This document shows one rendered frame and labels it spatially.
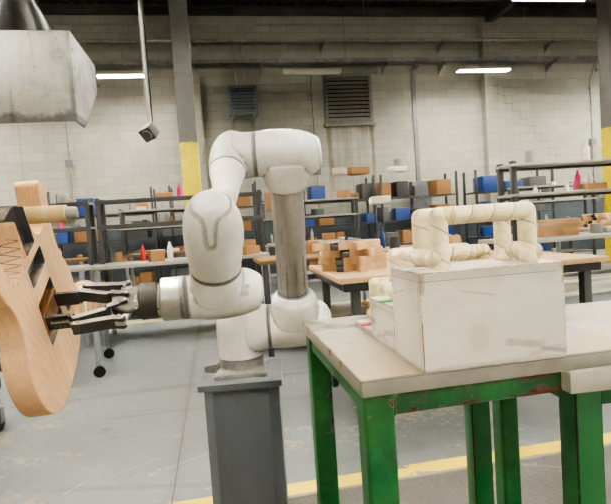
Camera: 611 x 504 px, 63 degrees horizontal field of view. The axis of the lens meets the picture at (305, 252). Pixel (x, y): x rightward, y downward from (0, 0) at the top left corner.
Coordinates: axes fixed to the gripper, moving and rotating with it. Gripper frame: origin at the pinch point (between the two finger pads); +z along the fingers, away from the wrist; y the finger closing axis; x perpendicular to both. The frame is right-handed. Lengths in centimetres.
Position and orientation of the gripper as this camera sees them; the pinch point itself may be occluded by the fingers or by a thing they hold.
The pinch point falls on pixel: (53, 310)
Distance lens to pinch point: 111.3
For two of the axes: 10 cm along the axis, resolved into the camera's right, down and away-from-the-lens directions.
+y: -2.0, -5.0, 8.4
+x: 0.2, -8.6, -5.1
